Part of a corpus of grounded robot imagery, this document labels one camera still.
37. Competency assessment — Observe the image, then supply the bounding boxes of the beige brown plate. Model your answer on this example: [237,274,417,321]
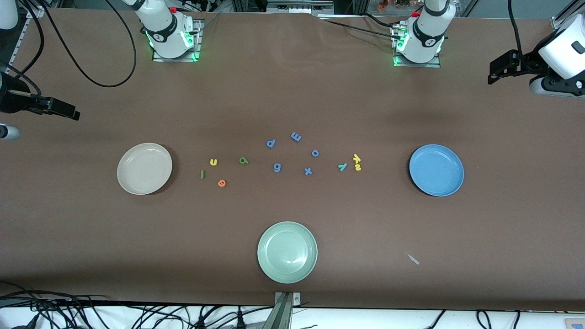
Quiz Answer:
[117,143,173,196]

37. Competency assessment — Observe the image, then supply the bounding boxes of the blue plate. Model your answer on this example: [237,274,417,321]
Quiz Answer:
[409,144,465,197]

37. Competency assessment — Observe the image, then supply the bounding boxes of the brown table cover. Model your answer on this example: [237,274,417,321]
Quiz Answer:
[0,7,585,312]

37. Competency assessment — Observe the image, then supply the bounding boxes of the pale green plate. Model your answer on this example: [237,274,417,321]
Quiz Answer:
[257,221,318,284]

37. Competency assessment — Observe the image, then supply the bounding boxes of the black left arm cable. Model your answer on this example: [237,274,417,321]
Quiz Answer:
[506,0,522,58]

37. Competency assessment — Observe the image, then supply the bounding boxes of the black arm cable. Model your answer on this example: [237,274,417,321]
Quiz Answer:
[506,0,522,58]
[0,0,138,88]

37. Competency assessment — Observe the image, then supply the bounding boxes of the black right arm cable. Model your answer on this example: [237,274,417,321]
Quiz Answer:
[0,0,138,88]

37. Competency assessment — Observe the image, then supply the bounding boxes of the aluminium frame rail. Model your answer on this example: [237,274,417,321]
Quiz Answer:
[551,0,585,30]
[7,7,44,74]

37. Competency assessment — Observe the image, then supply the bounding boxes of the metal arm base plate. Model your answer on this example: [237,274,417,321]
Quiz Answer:
[152,19,202,63]
[392,23,441,68]

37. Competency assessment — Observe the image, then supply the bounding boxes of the black cable on table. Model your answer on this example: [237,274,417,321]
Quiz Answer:
[359,13,403,30]
[318,17,399,39]

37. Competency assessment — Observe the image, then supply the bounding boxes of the grey metal frame beam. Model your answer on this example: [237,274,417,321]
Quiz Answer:
[266,0,335,14]

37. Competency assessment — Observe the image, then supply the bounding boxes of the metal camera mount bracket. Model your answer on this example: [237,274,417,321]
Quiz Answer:
[261,292,302,329]

